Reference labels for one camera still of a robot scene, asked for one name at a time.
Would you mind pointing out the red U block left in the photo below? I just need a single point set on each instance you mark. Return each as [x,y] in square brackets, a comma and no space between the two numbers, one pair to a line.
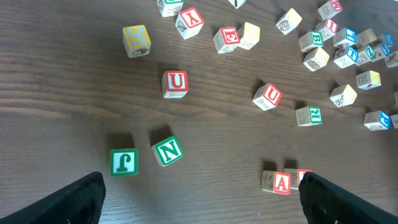
[174,84]

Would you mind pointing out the green Z block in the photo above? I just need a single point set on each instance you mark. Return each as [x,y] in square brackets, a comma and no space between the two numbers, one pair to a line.
[365,54]

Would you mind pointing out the red Y block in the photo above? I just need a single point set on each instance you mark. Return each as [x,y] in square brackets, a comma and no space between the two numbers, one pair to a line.
[189,22]

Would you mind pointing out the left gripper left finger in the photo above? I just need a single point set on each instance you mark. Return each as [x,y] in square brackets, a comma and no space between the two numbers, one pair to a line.
[79,202]

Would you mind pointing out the blue 5 block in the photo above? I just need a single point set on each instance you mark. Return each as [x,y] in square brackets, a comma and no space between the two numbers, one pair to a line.
[381,51]

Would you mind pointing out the yellow block beside E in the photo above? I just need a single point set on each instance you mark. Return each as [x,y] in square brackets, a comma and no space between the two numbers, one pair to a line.
[249,35]

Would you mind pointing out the blue L block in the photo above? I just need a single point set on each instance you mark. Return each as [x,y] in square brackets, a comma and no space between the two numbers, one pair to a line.
[343,38]

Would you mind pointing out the red u block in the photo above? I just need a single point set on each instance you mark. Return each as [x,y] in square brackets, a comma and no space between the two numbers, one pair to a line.
[174,84]
[267,97]

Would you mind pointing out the yellow block centre right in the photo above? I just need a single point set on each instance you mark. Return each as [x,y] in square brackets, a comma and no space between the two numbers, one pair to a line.
[343,96]

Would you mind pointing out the red W block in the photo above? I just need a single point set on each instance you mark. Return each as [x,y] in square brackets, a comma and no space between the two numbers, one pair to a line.
[330,9]

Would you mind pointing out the yellow block far left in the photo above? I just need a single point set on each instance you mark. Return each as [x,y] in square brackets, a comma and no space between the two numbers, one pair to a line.
[136,41]

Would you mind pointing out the red E block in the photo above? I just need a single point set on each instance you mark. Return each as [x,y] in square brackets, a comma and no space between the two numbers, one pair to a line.
[226,40]

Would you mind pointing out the red U block centre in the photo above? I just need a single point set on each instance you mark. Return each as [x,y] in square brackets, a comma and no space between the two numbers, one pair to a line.
[267,97]

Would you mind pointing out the yellow block below B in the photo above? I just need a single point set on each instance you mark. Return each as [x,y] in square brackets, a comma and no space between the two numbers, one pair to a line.
[316,59]

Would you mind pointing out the green F block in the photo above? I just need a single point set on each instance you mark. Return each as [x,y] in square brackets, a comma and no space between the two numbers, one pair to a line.
[169,8]

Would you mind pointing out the green N block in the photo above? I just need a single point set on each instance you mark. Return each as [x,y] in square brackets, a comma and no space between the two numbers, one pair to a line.
[167,151]

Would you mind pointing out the blue P block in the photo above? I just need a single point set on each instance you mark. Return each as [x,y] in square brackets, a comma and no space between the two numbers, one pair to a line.
[377,120]

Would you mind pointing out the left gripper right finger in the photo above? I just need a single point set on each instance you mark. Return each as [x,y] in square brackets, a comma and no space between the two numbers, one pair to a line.
[324,202]

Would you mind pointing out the yellow block top centre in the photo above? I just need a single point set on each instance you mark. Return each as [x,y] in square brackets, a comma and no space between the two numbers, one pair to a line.
[289,21]

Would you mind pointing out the green J block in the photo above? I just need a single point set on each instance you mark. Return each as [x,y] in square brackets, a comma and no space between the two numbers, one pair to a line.
[123,162]

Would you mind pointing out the red i block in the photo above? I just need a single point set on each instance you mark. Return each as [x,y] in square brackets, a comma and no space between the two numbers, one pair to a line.
[328,28]
[296,175]

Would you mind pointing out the green B block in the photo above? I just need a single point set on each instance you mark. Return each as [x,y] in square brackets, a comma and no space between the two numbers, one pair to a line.
[310,40]

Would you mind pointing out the green R block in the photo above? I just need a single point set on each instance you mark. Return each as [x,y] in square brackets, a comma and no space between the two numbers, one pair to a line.
[309,116]

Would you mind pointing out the yellow O block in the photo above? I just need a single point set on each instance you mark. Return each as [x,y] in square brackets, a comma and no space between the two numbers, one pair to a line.
[364,38]

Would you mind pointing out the blue D block upper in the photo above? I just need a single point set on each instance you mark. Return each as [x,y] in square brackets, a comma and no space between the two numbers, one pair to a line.
[385,38]

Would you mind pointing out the blue T block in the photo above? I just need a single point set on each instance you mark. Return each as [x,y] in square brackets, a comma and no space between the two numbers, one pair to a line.
[346,57]

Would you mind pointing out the blue X block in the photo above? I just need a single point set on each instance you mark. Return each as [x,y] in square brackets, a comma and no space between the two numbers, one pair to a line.
[237,3]

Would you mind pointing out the red A block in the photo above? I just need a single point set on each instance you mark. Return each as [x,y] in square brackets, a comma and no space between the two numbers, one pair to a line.
[276,182]

